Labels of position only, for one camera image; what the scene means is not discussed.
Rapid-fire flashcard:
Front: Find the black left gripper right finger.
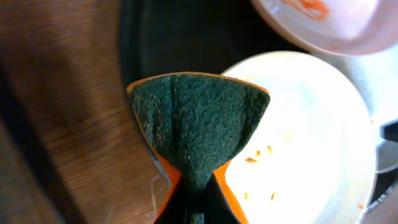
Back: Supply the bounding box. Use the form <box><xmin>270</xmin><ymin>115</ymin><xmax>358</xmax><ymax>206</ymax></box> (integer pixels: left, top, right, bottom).
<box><xmin>204</xmin><ymin>174</ymin><xmax>241</xmax><ymax>224</ymax></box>

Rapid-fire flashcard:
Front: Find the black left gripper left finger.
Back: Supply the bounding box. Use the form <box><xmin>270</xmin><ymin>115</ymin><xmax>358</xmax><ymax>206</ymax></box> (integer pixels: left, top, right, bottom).
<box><xmin>154</xmin><ymin>179</ymin><xmax>190</xmax><ymax>224</ymax></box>

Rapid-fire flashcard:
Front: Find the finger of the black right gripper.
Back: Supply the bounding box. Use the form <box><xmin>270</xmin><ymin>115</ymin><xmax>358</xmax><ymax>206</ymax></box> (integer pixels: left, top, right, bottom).
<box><xmin>380</xmin><ymin>120</ymin><xmax>398</xmax><ymax>142</ymax></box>

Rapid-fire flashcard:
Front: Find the grey-white plate with sauce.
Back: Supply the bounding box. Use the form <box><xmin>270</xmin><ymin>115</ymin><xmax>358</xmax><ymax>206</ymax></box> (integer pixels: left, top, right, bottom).
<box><xmin>313</xmin><ymin>45</ymin><xmax>397</xmax><ymax>174</ymax></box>

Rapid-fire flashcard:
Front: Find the cream white plate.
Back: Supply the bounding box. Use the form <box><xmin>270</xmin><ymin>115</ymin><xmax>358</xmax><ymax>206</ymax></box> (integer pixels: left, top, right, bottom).
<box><xmin>224</xmin><ymin>51</ymin><xmax>376</xmax><ymax>223</ymax></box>

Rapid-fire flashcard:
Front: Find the green and orange sponge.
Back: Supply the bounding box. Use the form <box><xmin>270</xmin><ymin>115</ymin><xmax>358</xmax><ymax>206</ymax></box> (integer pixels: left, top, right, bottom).
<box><xmin>126</xmin><ymin>72</ymin><xmax>270</xmax><ymax>223</ymax></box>

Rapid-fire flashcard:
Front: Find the pinkish plate with sauce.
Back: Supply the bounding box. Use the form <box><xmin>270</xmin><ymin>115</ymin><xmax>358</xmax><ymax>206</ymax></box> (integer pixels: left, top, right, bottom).
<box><xmin>251</xmin><ymin>0</ymin><xmax>397</xmax><ymax>56</ymax></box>

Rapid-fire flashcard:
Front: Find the round black tray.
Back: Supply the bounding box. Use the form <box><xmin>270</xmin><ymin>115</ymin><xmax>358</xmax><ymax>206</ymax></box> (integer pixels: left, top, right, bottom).
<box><xmin>118</xmin><ymin>0</ymin><xmax>302</xmax><ymax>86</ymax></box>

